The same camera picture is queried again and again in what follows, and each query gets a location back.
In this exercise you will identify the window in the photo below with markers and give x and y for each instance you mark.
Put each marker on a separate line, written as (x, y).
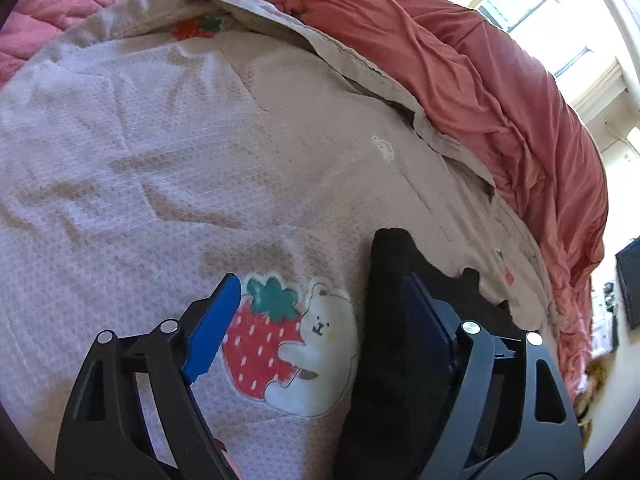
(530, 5)

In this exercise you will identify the salmon red duvet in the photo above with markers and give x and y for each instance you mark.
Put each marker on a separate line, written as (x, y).
(475, 85)

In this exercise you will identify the black television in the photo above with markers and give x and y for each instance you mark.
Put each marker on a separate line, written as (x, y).
(631, 285)

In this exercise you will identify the black t-shirt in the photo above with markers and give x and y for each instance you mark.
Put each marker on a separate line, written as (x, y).
(395, 350)

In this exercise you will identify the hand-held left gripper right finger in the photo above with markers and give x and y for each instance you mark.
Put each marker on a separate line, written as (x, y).
(435, 330)

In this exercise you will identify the beige strawberry print blanket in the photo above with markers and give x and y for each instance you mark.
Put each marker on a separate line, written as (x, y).
(175, 160)

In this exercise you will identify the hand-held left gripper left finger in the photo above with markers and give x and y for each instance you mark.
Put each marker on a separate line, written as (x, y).
(210, 327)

